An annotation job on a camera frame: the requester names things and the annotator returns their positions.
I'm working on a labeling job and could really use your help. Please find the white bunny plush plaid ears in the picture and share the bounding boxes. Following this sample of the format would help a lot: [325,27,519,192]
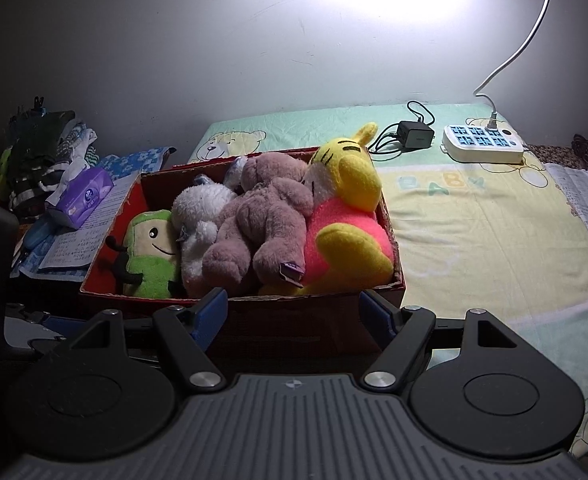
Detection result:
[172,174,236,298]

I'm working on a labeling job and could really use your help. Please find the purple tissue pack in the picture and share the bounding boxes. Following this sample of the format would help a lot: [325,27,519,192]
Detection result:
[46,166,114,230]

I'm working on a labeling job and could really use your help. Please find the handwritten notebook left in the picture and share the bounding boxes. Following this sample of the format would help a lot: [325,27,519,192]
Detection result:
[39,172,139,271]

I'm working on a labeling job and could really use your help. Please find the green bean plush toy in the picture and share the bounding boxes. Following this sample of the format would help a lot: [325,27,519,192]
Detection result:
[105,209,179,299]

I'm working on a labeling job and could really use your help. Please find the white power strip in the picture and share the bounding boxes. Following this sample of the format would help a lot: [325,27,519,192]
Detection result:
[442,125,525,165]

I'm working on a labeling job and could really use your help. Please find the pink teddy bear plush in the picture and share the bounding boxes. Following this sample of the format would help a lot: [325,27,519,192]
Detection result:
[202,152,314,292]

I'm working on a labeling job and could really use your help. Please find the white lamp power cable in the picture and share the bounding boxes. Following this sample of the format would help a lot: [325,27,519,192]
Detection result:
[473,0,563,131]

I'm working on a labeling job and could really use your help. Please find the white fluffy bunny plush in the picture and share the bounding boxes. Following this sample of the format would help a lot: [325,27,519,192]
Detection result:
[224,155,248,191]

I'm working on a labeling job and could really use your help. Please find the black adapter cable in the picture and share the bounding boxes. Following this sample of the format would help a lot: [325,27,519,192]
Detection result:
[366,100,436,156]

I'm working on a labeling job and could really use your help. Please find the striped clothes pile left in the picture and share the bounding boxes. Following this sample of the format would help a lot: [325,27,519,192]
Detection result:
[0,96,100,223]

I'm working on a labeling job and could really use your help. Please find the black power adapter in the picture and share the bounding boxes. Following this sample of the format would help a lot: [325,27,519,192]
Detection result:
[396,120,434,151]

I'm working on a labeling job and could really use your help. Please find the yellow tiger plush toy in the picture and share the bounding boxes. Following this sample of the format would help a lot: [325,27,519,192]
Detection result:
[297,122,395,296]

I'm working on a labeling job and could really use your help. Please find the red cardboard box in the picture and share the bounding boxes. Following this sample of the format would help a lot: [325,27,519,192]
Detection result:
[85,136,401,301]

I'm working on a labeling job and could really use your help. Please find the handwritten paper notebook right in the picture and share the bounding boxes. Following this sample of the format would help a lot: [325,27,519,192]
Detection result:
[544,164,588,230]

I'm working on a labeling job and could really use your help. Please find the bear print bed sheet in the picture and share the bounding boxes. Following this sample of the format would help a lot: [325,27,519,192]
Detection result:
[188,102,588,458]

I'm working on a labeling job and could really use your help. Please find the floral cloth covered side table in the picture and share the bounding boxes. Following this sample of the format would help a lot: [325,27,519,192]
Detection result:
[523,143,588,281]

